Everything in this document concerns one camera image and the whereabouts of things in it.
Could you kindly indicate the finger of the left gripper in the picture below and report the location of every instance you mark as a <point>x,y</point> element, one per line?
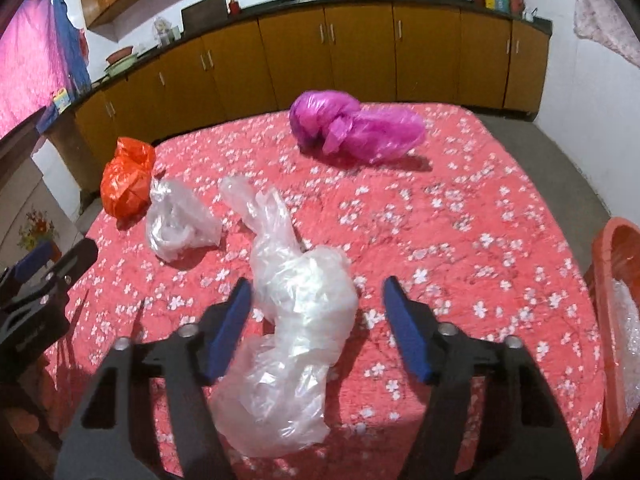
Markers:
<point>74,263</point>
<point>35,260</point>

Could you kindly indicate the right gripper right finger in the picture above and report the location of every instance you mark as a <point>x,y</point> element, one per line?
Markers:
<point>491,413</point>

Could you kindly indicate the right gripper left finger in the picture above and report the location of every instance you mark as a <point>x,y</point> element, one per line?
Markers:
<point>113,433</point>

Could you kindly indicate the small orange plastic bag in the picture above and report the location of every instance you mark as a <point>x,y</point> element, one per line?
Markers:
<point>126,180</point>

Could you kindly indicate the small clear plastic bag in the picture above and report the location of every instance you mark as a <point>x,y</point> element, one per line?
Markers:
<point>178,221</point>

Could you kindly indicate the white plastic bag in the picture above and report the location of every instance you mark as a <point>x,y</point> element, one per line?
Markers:
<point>271,401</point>

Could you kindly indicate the clear bubble wrap sheet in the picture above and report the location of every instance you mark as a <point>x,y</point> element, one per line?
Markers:
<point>627,316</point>

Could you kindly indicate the magenta plastic bag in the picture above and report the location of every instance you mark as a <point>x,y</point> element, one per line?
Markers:
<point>335,123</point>

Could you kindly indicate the brown kitchen cabinet row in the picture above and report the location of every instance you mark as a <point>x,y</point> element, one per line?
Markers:
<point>443,51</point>

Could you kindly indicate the person's hand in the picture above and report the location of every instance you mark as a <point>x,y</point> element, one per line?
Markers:
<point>21,421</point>

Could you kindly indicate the flower pot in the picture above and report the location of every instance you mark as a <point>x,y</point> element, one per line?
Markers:
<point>38,229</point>

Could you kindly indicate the stacked bowls on counter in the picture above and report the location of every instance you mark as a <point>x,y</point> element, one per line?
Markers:
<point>120,60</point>

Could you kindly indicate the red floral tablecloth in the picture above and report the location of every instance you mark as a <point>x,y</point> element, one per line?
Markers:
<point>458,223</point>

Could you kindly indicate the orange plastic basket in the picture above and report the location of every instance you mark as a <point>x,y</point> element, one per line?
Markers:
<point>615,256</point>

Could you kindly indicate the pink and blue hanging cloth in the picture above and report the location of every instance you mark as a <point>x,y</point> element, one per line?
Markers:
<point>44,58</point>

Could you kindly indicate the clear jar on counter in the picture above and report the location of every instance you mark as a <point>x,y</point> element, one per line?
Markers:
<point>164,32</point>

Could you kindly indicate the dark cutting board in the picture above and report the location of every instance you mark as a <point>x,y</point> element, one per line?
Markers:
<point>203,15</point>

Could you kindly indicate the small red bottle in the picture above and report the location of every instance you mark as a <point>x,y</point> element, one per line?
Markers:
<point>234,7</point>

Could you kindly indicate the pink floral hanging cloth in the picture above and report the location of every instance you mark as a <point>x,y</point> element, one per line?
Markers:
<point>603,21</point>

